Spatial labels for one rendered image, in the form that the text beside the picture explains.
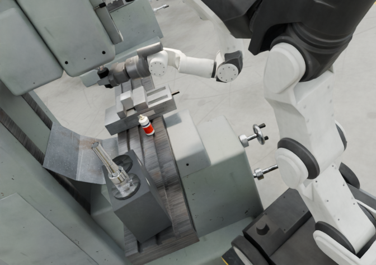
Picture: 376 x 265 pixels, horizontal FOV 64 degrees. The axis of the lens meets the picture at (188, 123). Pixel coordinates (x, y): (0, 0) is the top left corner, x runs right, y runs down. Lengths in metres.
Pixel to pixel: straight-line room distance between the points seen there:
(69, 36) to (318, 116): 0.80
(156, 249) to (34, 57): 0.74
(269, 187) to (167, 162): 1.07
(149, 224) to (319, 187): 0.53
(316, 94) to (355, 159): 1.50
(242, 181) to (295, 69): 1.00
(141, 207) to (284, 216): 0.63
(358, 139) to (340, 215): 1.35
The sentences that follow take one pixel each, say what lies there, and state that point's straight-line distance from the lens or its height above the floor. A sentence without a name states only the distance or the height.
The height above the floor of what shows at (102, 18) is 1.44.
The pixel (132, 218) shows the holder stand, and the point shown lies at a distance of 0.96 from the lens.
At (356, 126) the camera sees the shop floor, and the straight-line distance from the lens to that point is 2.48.
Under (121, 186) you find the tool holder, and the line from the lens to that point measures 0.91.
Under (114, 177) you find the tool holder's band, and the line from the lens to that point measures 0.89.
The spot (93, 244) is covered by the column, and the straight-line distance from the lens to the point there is 1.60.
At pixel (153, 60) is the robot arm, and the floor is 1.26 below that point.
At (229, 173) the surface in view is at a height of 0.60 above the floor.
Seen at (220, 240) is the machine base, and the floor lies 0.20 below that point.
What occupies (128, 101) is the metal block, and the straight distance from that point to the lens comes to 1.47.
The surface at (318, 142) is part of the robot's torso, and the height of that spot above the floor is 1.09.
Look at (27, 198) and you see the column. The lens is 1.36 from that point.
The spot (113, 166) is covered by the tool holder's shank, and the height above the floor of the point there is 1.19.
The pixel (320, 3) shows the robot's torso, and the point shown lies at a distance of 0.58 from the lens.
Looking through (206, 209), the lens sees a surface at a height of 0.41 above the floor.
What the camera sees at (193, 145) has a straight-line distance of 1.36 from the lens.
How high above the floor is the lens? 1.72
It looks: 37 degrees down
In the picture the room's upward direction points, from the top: 24 degrees counter-clockwise
